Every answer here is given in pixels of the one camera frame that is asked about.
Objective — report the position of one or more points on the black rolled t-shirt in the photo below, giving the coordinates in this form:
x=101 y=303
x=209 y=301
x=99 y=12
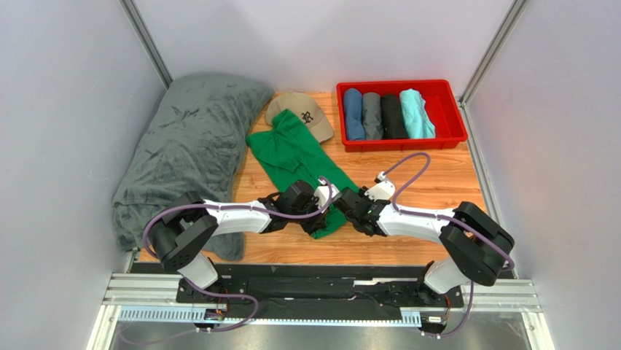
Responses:
x=392 y=118

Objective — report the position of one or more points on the blue rolled t-shirt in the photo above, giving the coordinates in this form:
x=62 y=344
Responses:
x=352 y=107

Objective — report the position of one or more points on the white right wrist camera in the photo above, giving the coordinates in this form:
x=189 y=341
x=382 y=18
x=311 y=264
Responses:
x=383 y=189

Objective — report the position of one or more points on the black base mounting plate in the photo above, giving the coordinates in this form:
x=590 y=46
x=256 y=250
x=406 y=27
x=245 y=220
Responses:
x=338 y=292

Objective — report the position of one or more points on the red plastic bin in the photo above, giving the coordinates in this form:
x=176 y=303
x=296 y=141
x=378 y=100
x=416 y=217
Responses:
x=441 y=107

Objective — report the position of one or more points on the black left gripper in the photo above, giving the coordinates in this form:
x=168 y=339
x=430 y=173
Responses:
x=318 y=222

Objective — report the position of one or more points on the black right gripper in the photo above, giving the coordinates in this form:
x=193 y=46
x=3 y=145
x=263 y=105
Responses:
x=351 y=209

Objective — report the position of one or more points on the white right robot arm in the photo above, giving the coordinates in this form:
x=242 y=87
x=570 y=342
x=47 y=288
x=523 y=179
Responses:
x=478 y=247

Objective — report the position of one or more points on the grey rolled t-shirt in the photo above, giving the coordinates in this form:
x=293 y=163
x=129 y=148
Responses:
x=371 y=116

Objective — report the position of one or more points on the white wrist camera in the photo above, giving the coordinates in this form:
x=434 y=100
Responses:
x=325 y=192
x=383 y=189

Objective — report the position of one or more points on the tan baseball cap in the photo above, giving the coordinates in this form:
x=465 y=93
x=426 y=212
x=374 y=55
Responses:
x=306 y=109

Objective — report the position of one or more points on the grey plush pillow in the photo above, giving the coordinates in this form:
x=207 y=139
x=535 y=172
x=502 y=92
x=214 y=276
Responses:
x=195 y=142

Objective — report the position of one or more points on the aluminium frame rail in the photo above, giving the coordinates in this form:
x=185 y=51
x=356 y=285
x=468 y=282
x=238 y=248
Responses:
x=146 y=308

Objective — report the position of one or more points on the green t-shirt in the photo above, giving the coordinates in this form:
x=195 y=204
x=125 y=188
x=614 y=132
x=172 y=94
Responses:
x=288 y=152

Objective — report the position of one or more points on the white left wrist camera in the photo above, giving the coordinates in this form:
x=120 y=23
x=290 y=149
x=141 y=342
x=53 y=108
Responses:
x=325 y=192

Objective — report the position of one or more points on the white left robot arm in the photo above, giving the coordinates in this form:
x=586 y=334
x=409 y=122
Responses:
x=177 y=235

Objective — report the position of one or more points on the turquoise rolled t-shirt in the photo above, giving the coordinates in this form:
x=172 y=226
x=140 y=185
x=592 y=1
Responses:
x=416 y=120

